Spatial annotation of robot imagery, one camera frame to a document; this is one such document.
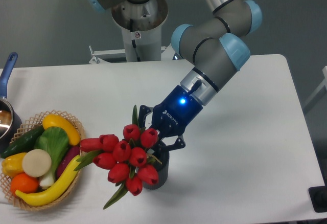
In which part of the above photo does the green cucumber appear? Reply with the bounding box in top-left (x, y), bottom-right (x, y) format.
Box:
top-left (1, 126), bottom-right (44, 159)

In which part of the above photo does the yellow squash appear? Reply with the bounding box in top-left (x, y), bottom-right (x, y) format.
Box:
top-left (42, 114), bottom-right (81, 146)

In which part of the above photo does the yellow bell pepper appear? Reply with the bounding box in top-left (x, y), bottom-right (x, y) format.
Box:
top-left (2, 152), bottom-right (27, 178)

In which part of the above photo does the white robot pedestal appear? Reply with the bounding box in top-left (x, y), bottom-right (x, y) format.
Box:
top-left (89, 0), bottom-right (168, 64)

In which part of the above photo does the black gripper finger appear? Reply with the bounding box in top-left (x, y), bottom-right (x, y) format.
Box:
top-left (138, 105), bottom-right (153, 128)
top-left (151, 135), bottom-right (185, 153)

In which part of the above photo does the dark grey ribbed vase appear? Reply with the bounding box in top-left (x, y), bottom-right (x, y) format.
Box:
top-left (143, 148), bottom-right (170, 190)

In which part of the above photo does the white frame at right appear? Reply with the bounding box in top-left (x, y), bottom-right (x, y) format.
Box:
top-left (302, 66), bottom-right (326, 115)

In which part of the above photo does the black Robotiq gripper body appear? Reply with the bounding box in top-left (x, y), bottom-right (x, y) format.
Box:
top-left (151, 85), bottom-right (203, 139)

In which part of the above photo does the yellow banana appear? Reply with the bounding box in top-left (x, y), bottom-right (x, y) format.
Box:
top-left (16, 155), bottom-right (80, 207)

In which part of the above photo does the green bok choy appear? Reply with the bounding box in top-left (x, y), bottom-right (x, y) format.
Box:
top-left (34, 127), bottom-right (69, 189)

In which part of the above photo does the red tulip bouquet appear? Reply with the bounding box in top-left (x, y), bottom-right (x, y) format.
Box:
top-left (75, 106), bottom-right (160, 209)

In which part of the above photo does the black device at edge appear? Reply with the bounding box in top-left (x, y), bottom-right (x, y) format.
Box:
top-left (308, 186), bottom-right (326, 213)

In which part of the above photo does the beige round disc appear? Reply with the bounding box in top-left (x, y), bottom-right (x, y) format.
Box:
top-left (22, 149), bottom-right (52, 177)

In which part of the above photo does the orange fruit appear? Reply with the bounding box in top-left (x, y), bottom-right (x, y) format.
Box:
top-left (10, 173), bottom-right (39, 196)

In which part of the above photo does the blue handled saucepan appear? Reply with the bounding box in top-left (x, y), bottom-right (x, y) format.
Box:
top-left (1, 52), bottom-right (21, 153)

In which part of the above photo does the purple sweet potato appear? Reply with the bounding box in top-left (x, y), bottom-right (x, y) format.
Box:
top-left (56, 146), bottom-right (80, 179)

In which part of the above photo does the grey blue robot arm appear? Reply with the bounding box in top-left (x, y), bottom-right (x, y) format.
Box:
top-left (89, 0), bottom-right (262, 152)

